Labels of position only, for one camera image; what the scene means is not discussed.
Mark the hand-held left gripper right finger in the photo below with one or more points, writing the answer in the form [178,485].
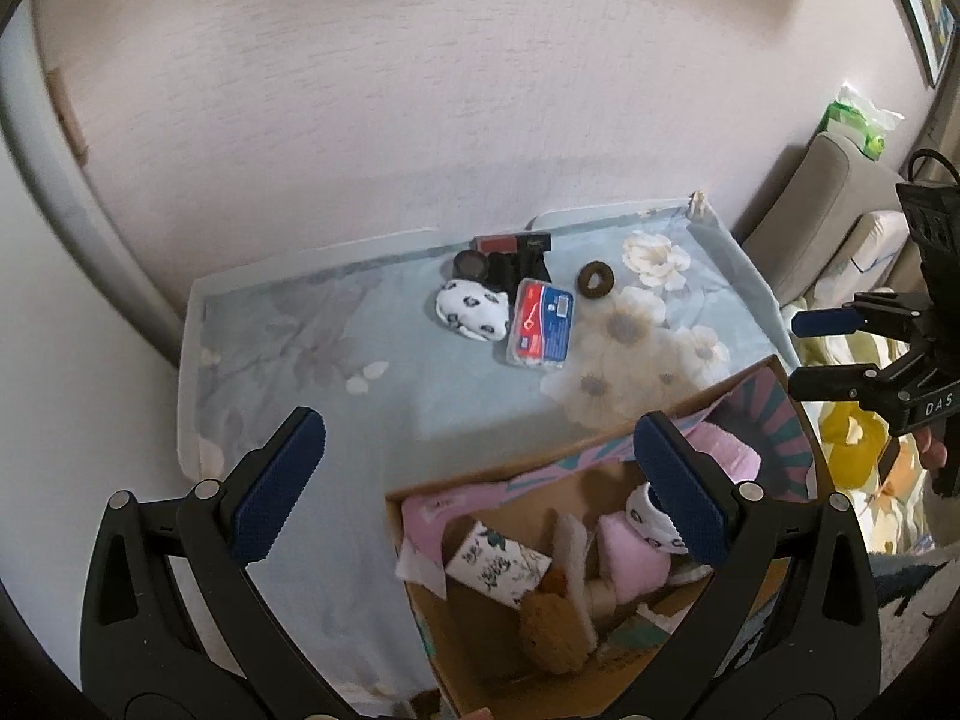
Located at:
[679,495]

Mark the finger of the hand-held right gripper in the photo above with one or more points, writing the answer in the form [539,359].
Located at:
[825,321]
[832,382]

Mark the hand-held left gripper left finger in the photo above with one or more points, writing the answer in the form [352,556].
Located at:
[281,487]

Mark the white spotted sock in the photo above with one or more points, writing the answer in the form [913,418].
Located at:
[472,307]
[649,521]

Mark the pink plush slipper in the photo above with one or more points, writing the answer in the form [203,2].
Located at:
[731,454]
[630,555]

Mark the round wooden lid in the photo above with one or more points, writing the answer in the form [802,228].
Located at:
[602,598]

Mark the white patterned tissue pack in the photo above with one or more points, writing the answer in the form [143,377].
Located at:
[495,562]

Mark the cardboard box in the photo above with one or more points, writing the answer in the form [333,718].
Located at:
[465,645]

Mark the white desktop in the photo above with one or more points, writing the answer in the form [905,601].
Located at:
[300,255]

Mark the person's right hand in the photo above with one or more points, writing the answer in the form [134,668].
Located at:
[934,450]

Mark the beige cushion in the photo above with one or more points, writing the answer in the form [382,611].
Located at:
[881,240]

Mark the beige sofa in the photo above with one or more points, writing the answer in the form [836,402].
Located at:
[810,225]

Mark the blue floral tablecloth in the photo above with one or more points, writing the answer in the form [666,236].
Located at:
[337,390]

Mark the green wipes pack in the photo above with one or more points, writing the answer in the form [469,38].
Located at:
[855,124]

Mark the clear floss pick box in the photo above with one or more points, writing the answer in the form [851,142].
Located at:
[544,322]

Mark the blue white patterned cloth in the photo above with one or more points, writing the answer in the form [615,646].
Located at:
[907,592]

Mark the black cosmetic case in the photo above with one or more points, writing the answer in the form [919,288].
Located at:
[525,266]

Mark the black round compact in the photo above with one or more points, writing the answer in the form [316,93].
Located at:
[471,264]

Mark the red cosmetic box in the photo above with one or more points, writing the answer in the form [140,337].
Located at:
[499,243]

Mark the wooden block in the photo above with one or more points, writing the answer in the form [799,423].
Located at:
[69,120]

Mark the framed wall picture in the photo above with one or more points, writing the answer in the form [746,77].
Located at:
[926,7]

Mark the gray door frame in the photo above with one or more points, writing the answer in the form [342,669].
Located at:
[75,202]

